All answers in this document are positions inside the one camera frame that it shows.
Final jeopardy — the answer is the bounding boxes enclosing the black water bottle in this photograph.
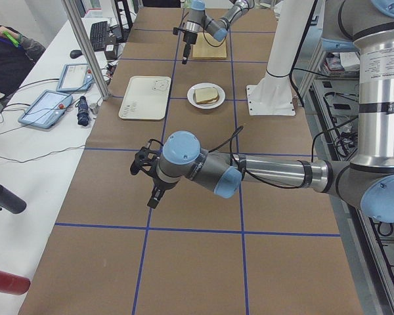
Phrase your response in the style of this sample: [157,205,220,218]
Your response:
[0,184,27,214]

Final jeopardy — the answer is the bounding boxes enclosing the near blue teach pendant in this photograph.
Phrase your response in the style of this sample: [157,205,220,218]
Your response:
[18,90,73,129]

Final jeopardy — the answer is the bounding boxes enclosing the wooden cutting board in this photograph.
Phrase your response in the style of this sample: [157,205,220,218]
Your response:
[192,32,227,60]

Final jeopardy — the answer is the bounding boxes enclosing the red bottle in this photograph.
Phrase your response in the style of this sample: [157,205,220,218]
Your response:
[0,270,31,295]

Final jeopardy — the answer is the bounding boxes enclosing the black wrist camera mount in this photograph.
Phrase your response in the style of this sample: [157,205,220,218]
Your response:
[130,138,164,178]

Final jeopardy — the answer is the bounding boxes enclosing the black computer mouse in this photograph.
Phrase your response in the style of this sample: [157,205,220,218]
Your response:
[70,49,83,59]

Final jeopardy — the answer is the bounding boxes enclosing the far blue teach pendant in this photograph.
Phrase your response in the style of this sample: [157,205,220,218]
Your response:
[56,64,94,93]

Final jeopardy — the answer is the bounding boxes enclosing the blue teach pendant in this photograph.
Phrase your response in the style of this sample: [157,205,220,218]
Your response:
[56,64,94,93]
[18,90,73,129]

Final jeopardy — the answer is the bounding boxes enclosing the seated person in black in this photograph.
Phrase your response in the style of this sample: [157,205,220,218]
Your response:
[0,25,46,106]

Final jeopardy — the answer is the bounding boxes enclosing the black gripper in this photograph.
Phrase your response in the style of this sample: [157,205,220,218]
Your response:
[147,173,178,208]
[182,31,197,64]

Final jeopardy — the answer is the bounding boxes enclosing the cream bear serving tray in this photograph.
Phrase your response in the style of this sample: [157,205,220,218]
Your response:
[118,75,171,121]

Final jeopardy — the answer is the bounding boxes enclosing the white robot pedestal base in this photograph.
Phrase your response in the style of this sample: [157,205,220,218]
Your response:
[247,0,316,116]

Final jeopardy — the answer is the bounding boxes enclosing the aluminium frame post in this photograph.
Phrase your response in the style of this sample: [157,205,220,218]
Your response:
[62,0,110,100]

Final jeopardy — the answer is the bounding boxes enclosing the small black box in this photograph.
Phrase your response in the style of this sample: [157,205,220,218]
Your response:
[104,44,118,60]

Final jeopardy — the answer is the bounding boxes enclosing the folded dark blue umbrella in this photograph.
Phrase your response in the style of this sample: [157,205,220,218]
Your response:
[77,96,90,127]

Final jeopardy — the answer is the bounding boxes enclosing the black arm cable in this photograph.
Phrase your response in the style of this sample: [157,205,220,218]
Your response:
[206,125,359,190]

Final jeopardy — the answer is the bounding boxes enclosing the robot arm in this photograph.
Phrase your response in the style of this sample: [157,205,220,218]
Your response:
[131,1,394,223]
[173,1,255,64]

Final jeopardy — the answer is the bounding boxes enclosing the white round plate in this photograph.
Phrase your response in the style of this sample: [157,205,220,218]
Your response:
[187,83,225,109]

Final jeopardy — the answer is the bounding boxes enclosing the bread slice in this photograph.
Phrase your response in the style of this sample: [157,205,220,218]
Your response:
[196,96,219,106]
[194,87,219,104]

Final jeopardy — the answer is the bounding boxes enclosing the black keyboard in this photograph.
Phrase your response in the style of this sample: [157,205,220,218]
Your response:
[89,21,108,51]

